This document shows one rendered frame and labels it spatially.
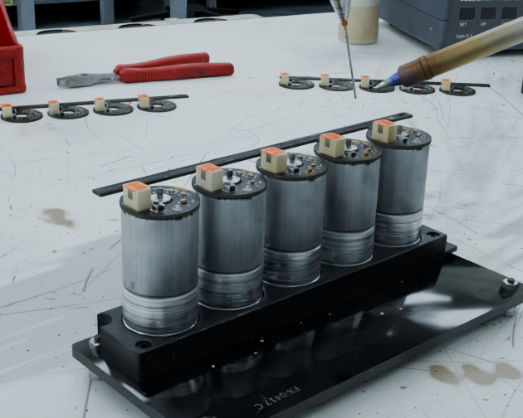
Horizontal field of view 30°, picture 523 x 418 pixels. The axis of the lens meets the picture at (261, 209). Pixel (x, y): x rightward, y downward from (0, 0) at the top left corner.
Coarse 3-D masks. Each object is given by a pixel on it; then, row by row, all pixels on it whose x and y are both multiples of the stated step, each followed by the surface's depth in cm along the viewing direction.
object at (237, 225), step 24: (264, 192) 31; (216, 216) 31; (240, 216) 31; (264, 216) 32; (216, 240) 31; (240, 240) 31; (216, 264) 31; (240, 264) 32; (216, 288) 32; (240, 288) 32
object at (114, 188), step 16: (352, 128) 37; (368, 128) 38; (272, 144) 35; (288, 144) 35; (304, 144) 36; (208, 160) 33; (224, 160) 33; (240, 160) 34; (160, 176) 32; (176, 176) 32; (96, 192) 30; (112, 192) 30
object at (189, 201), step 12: (156, 192) 30; (168, 192) 30; (180, 192) 30; (192, 192) 31; (120, 204) 29; (156, 204) 29; (168, 204) 30; (180, 204) 30; (192, 204) 30; (144, 216) 29; (156, 216) 29; (168, 216) 29; (180, 216) 29
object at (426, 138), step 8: (408, 128) 38; (368, 136) 37; (408, 136) 37; (416, 136) 37; (424, 136) 37; (384, 144) 36; (392, 144) 36; (400, 144) 36; (408, 144) 36; (416, 144) 36; (424, 144) 36
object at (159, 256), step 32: (128, 224) 29; (160, 224) 29; (192, 224) 30; (128, 256) 30; (160, 256) 29; (192, 256) 30; (128, 288) 30; (160, 288) 30; (192, 288) 30; (128, 320) 31; (160, 320) 30; (192, 320) 31
